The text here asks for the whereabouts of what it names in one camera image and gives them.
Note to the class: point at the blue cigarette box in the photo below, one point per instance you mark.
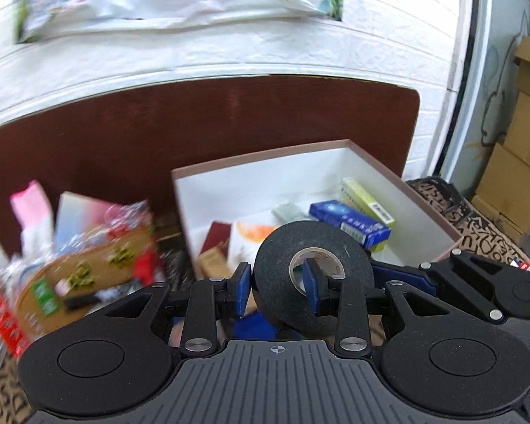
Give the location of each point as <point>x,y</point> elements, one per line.
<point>349,222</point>

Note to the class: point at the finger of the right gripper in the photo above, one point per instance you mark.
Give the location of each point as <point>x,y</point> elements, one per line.
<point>384,272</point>

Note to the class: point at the black tape roll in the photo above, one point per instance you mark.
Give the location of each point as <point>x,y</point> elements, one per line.
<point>299,271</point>

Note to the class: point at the dark wooden headboard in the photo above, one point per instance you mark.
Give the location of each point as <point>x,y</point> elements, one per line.
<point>122,147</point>

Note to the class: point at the yellow-green medicine box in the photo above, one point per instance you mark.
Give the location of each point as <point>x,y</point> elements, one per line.
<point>358,198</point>

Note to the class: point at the cardboard boxes stack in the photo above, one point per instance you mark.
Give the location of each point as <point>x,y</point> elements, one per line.
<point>503,195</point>

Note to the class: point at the letter-pattern brown blanket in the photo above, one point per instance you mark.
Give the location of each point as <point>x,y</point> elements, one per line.
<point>478,234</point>

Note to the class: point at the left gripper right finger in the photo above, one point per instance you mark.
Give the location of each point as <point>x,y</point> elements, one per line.
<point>432,355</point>

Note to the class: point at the red snack packet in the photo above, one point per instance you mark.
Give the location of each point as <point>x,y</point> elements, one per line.
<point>10,331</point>

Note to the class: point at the pink cardboard storage box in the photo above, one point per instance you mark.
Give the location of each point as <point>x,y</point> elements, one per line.
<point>247,188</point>

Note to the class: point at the pink white sock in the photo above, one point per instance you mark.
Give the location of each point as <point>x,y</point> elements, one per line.
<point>34,214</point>

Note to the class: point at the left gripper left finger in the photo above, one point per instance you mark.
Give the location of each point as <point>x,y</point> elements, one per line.
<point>124,354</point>

